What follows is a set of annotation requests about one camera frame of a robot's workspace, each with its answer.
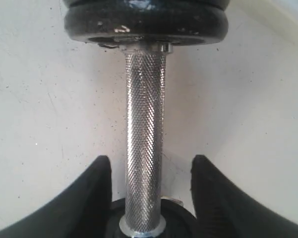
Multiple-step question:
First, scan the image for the black weight plate left end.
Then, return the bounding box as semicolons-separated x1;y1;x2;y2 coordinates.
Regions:
105;199;199;238

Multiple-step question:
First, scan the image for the black weight plate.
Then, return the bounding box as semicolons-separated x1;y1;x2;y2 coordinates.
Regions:
63;0;231;10

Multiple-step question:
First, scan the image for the black weight plate right end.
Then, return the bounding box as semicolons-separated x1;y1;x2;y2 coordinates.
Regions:
64;2;229;48

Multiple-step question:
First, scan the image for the black weight plate end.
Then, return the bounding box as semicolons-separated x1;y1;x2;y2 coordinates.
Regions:
105;199;199;238
64;2;229;48

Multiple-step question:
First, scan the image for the chrome threaded dumbbell bar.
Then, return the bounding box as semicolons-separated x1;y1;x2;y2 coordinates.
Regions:
119;42;174;236

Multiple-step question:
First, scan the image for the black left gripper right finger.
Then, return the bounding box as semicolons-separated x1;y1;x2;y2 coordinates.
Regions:
191;155;298;238

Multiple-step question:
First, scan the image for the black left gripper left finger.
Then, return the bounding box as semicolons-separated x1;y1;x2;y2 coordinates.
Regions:
0;156;112;238

